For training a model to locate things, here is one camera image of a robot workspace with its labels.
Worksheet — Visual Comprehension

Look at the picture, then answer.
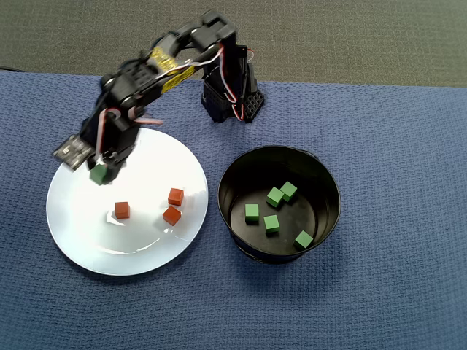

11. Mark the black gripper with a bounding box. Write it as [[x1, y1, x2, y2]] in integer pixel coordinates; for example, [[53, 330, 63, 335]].
[[80, 109, 142, 186]]

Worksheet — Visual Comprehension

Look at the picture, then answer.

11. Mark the green cube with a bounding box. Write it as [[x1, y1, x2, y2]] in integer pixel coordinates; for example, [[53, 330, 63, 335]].
[[88, 163, 111, 186], [279, 181, 298, 203], [244, 203, 260, 225], [293, 230, 314, 251], [266, 187, 285, 209], [263, 214, 281, 235]]

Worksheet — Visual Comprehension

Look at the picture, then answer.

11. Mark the white round plate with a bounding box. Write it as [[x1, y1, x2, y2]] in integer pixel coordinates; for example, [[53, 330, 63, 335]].
[[45, 126, 210, 277]]

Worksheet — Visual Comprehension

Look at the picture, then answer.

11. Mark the black metal bucket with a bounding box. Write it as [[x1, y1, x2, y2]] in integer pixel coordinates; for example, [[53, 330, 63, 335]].
[[217, 144, 342, 265]]

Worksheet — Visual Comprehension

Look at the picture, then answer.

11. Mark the blue woven table cloth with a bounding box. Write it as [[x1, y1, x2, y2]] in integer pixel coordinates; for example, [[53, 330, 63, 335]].
[[0, 71, 467, 350]]

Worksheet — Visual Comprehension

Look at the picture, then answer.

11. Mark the black wrist camera board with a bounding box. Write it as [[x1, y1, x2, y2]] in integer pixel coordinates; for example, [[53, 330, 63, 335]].
[[53, 133, 93, 171]]

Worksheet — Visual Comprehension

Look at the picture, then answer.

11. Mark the red white servo wire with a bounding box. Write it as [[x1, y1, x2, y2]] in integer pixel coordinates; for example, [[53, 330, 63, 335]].
[[156, 43, 227, 79], [131, 109, 164, 128], [96, 107, 123, 154], [218, 45, 245, 121]]

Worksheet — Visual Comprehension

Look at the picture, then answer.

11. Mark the yellow patterned strap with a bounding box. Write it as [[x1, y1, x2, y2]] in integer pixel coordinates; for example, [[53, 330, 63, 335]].
[[149, 45, 194, 94]]

